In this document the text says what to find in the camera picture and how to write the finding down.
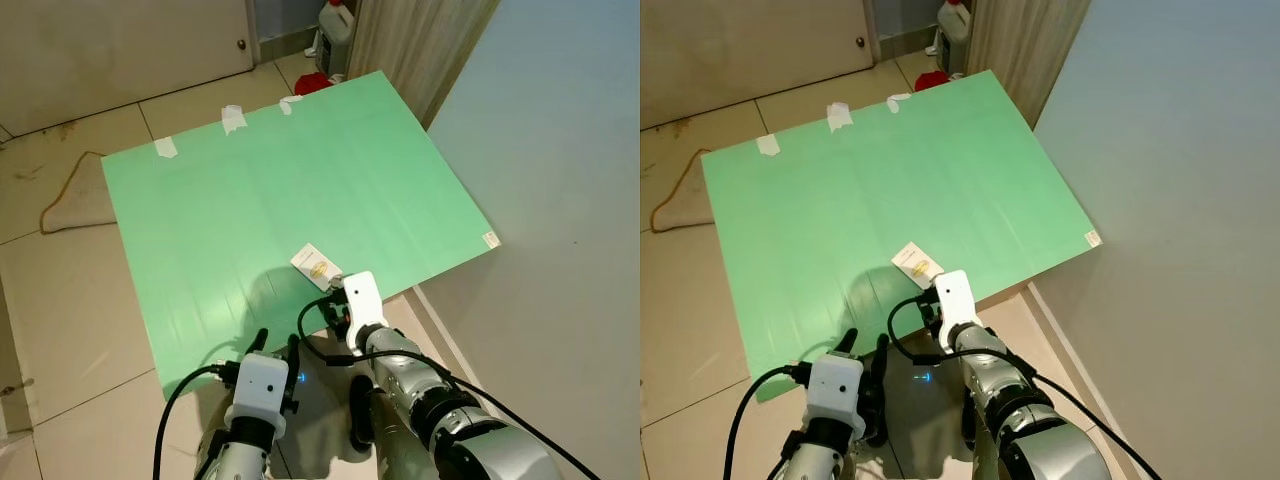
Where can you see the white tag with yellow print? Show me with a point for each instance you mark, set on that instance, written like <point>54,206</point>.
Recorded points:
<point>916,261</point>
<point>316,263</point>

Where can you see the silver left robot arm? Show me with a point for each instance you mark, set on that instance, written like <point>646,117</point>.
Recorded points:
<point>815,450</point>
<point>240,450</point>

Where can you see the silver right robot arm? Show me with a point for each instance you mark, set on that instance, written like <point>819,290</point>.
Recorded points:
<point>1040,420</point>
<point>450,420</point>

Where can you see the black robot leg part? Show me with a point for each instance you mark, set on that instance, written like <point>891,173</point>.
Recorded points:
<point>970,418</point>
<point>361,415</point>

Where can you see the green floor mat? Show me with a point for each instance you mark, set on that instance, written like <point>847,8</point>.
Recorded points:
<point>880,190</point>
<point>280,190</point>

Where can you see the red object on floor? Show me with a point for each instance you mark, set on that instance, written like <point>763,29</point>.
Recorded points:
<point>932,80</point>
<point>313,83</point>

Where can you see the beige floor rug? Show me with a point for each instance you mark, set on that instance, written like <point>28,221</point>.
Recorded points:
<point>688,205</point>
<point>85,205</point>

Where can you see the wood grain panel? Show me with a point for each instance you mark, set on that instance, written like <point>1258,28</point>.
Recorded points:
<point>415,45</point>
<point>1025,45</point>

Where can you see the white plastic jug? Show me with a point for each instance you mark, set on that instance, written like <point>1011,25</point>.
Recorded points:
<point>336,30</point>
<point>954,28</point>

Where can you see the beige door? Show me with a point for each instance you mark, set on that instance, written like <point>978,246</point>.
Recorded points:
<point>750,45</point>
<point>120,50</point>

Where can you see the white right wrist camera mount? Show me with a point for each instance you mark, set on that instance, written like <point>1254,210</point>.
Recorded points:
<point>957,300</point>
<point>362,300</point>

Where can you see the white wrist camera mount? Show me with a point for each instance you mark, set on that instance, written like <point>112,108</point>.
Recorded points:
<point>362,300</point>
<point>957,300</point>
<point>834,385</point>
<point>260,383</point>

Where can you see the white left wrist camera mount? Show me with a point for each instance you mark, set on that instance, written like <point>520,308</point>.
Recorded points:
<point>260,383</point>
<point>834,385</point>

